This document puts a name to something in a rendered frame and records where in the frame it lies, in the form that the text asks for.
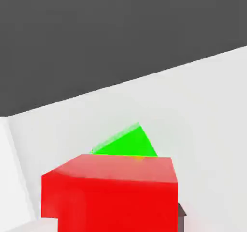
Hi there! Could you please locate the small red cube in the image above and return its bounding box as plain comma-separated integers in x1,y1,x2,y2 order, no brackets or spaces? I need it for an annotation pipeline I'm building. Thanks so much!
41,154,178,232

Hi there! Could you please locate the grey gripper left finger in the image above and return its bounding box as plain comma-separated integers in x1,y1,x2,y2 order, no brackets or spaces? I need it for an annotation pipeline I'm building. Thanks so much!
7,217,59,232

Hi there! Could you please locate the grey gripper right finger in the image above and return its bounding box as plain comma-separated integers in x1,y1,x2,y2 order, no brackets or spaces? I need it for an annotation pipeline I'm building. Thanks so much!
177,202,188,232

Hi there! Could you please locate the small green cube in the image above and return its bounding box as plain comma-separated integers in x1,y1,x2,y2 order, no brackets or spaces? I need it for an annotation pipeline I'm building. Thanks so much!
89,122,158,157

